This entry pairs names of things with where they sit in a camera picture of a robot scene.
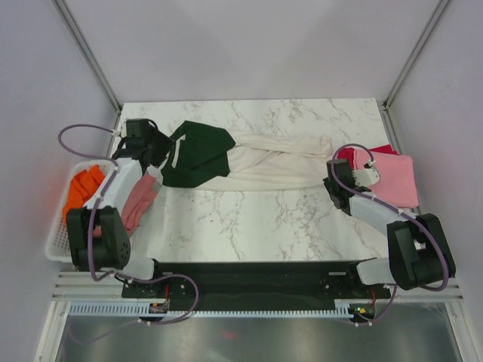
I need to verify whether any cream and green Charlie Brown shirt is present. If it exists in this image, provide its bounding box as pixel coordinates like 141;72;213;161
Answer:
160;121;333;192

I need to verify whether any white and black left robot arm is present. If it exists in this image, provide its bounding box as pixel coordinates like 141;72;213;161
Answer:
65;118;174;296

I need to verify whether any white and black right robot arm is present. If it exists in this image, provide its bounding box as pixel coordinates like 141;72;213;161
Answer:
324;159;456;297

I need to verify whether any crimson folded t shirt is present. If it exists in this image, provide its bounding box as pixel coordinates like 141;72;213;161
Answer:
337;144;398;170

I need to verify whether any salmon pink t shirt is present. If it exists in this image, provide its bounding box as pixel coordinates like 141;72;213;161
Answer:
92;169;163;238

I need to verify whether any light pink folded t shirt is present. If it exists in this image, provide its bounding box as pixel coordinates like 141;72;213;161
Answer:
370;152;419;208

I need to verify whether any orange t shirt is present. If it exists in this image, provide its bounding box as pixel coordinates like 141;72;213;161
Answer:
62;164;105;225

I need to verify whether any white plastic laundry basket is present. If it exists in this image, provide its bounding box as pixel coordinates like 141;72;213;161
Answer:
45;160;114;263

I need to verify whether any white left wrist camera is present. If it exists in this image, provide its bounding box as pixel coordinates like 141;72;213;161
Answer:
112;119;127;138

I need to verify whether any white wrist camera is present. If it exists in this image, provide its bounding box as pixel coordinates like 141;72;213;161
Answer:
112;119;127;138
352;161;380;188

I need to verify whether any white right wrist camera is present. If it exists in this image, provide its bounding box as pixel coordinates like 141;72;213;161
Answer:
352;161;380;188

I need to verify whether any left aluminium frame post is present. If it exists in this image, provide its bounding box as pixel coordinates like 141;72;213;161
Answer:
52;0;122;115

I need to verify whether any aluminium frame post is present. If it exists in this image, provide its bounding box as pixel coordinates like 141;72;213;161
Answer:
380;0;453;112
52;0;122;115

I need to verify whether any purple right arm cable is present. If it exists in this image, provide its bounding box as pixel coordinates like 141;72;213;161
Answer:
328;143;452;327

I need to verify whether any white slotted cable duct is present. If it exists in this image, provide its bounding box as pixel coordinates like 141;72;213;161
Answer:
69;299;369;318

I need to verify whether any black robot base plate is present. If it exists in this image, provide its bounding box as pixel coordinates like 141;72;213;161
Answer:
122;261;390;312

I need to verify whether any right aluminium frame post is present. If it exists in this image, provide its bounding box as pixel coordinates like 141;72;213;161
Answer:
380;0;453;112

